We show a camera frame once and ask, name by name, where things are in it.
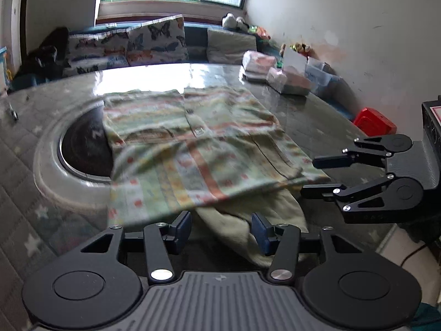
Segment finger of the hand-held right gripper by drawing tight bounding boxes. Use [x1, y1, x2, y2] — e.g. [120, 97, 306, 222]
[313, 137, 394, 170]
[300, 174, 397, 214]

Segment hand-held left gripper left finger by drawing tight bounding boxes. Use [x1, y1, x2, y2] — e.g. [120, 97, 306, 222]
[80, 211, 192, 281]

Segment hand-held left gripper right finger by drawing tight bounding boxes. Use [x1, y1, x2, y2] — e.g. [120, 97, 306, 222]
[251, 213, 364, 281]

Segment pale green pants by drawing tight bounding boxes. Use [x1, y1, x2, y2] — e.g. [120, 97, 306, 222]
[196, 186, 310, 270]

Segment green printed shirt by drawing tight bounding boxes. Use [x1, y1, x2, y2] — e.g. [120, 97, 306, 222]
[103, 88, 331, 226]

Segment red plastic stool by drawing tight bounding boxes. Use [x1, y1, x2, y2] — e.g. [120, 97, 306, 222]
[353, 108, 397, 137]

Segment clear plastic storage box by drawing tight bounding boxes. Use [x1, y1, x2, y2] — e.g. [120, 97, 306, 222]
[305, 57, 340, 98]

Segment large plastic-wrapped pink packet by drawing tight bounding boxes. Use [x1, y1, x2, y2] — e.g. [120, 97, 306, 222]
[267, 66, 312, 96]

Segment white card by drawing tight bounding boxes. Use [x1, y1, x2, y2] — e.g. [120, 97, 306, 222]
[283, 47, 308, 73]

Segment pile of small toys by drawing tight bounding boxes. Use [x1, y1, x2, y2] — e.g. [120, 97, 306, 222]
[281, 41, 312, 56]

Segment small plastic-wrapped pink packet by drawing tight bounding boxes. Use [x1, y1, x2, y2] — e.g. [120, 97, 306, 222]
[242, 51, 276, 82]

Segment round built-in table hob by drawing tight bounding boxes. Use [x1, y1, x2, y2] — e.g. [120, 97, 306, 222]
[34, 98, 116, 214]

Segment grey quilted star table cover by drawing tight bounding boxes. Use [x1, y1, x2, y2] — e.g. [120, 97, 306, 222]
[0, 63, 397, 331]

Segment orange green toy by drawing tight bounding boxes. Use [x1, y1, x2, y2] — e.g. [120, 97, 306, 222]
[250, 26, 273, 40]

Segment plain grey-green pillow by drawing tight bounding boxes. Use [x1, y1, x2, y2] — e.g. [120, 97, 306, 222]
[207, 28, 258, 65]

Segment white stuffed toy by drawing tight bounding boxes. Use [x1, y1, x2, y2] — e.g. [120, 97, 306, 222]
[222, 13, 249, 31]

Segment blue bench sofa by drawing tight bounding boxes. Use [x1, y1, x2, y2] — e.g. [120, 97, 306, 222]
[10, 21, 355, 119]

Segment large butterfly print pillow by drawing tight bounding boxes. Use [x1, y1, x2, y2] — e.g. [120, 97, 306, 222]
[127, 14, 189, 66]

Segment small butterfly print pillow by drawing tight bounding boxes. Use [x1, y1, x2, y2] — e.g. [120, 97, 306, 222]
[67, 29, 130, 73]

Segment dark cloth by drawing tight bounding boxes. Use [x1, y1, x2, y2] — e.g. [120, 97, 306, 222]
[14, 27, 69, 83]

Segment black cable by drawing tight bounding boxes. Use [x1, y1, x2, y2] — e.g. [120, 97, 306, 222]
[401, 241, 435, 267]

